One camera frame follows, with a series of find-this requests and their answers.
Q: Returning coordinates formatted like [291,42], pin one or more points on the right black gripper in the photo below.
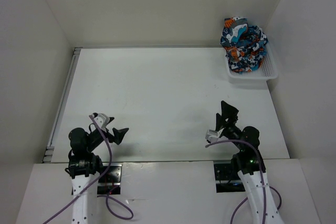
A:
[227,111]

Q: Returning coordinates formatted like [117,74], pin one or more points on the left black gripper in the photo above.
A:
[118,135]

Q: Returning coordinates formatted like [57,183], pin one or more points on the patterned blue orange shorts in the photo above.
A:
[244,44]

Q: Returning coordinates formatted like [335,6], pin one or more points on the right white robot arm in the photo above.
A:
[248,164]

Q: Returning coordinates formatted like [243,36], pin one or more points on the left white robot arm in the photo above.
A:
[85,168]

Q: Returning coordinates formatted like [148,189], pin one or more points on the white plastic basket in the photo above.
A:
[266,71]

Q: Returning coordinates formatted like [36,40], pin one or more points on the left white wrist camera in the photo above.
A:
[97,120]

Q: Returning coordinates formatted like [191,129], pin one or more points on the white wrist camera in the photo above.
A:
[213,136]
[97,120]

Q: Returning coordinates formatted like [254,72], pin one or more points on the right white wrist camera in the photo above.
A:
[213,136]

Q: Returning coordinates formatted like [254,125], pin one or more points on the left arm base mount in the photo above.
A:
[110,183]

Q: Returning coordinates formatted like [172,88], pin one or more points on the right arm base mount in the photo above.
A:
[226,178]

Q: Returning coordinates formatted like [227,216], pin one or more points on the aluminium table edge rail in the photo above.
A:
[48,153]

